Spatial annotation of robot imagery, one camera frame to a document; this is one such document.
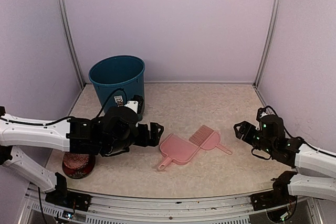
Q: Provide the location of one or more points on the blue plastic waste bin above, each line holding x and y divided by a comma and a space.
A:
117, 80

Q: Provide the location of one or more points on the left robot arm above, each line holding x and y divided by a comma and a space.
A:
106, 136

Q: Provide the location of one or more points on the right aluminium frame post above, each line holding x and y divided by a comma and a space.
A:
267, 46

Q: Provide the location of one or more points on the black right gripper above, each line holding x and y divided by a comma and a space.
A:
246, 138

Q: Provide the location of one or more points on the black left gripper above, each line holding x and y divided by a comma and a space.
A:
155, 137

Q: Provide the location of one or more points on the pink plastic hand brush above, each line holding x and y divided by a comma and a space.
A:
208, 139

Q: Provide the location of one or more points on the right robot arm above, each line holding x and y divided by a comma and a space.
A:
313, 169

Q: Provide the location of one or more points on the front aluminium rail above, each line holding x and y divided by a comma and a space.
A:
101, 208

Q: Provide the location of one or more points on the left aluminium frame post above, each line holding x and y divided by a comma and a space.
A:
70, 44

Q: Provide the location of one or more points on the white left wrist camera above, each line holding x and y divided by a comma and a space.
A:
136, 104

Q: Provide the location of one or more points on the pink plastic dustpan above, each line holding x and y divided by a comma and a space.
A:
176, 150

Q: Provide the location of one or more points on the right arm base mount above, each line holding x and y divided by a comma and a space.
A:
279, 195

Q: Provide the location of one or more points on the aluminium frame post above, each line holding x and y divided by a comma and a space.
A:
267, 46
70, 44

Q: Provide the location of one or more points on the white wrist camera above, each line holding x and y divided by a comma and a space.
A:
263, 118
136, 104

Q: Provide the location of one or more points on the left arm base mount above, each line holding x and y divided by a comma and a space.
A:
63, 197

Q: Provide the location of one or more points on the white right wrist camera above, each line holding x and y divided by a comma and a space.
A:
263, 118

